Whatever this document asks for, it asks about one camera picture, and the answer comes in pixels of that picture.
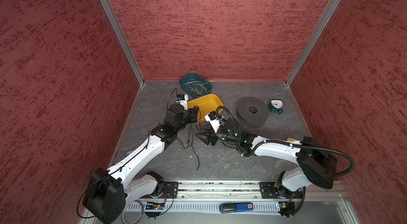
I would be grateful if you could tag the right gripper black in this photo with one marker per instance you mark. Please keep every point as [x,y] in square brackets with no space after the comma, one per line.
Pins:
[213,136]

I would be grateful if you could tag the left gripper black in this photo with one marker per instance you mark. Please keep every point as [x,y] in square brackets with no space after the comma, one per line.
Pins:
[193,112]

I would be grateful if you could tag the grey cable spool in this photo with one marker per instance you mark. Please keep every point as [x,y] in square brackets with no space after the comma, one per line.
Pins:
[252,112]

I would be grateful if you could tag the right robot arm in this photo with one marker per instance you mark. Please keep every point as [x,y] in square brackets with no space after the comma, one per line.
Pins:
[315,165]

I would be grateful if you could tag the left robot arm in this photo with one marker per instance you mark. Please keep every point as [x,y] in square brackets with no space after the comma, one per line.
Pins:
[111,191]

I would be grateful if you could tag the yellow plastic tray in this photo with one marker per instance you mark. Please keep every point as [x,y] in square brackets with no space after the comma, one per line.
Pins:
[206,104]

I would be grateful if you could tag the teal plastic tray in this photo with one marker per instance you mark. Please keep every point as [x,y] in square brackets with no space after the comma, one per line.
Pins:
[195,86]

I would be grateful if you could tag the blue black handheld device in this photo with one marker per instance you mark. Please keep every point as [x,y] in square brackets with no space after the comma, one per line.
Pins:
[236,207]

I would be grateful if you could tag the teal kitchen scale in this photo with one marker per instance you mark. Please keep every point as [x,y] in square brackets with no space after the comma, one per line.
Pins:
[276,106]

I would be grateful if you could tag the right corner aluminium profile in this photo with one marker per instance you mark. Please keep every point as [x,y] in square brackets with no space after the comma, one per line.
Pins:
[321,24]

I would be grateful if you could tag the corner aluminium profile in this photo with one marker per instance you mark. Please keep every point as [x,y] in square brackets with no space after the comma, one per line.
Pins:
[321,24]
[108,9]

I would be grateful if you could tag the left corner aluminium profile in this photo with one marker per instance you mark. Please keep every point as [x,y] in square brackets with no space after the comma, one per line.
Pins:
[108,9]

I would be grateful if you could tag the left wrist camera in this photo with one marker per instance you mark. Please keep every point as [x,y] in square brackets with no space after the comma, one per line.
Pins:
[182,99]

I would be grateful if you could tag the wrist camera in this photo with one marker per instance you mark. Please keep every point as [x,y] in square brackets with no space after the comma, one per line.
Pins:
[182,99]
[215,120]

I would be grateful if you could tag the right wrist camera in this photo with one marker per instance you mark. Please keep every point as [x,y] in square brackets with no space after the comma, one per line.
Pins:
[215,120]

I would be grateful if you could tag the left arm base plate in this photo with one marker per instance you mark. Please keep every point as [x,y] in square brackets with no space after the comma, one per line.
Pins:
[165,188]

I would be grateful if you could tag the aluminium rail frame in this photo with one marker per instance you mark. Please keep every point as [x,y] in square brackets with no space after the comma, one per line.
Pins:
[202,190]

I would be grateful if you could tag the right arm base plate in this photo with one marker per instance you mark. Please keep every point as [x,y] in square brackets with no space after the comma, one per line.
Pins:
[269,190]

